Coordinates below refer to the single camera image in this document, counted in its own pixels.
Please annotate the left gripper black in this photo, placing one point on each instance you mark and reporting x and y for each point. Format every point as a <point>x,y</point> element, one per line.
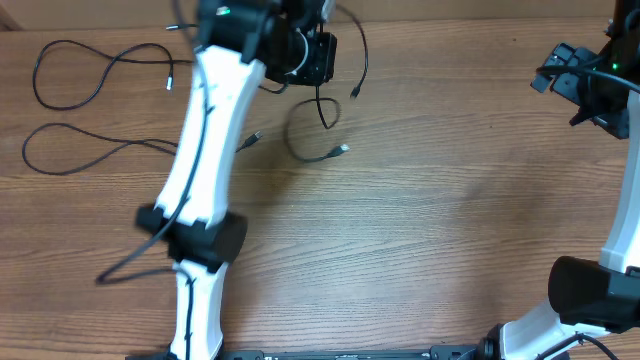
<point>323,68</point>

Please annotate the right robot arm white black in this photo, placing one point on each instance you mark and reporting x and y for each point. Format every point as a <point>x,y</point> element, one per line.
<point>588,299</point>

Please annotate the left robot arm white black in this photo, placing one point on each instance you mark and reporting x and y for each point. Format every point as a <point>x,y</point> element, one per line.
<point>238,44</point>

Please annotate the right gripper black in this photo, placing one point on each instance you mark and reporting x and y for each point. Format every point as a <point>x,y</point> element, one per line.
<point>614,120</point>

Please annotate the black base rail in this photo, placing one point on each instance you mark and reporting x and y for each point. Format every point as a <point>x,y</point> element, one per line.
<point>436,352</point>

